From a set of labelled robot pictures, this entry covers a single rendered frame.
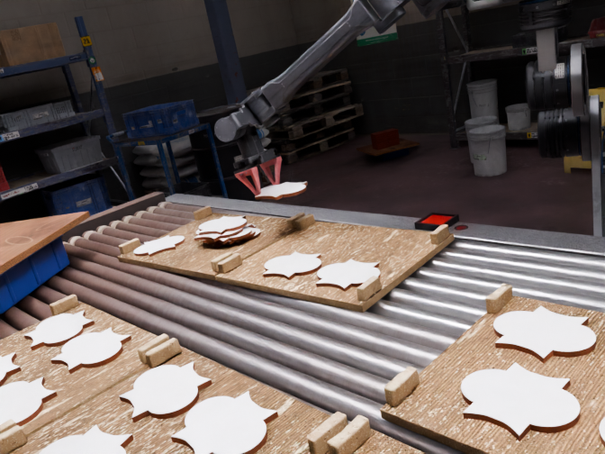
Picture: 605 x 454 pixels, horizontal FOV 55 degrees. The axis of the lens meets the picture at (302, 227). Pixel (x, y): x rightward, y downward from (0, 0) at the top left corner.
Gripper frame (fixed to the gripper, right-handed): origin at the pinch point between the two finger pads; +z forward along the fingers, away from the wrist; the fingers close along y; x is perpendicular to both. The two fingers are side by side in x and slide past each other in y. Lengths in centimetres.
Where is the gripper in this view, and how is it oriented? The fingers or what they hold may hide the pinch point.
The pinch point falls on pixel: (266, 188)
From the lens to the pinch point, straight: 148.5
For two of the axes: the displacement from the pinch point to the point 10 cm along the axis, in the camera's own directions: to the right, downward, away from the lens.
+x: 7.0, -1.4, -6.9
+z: 3.5, 9.2, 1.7
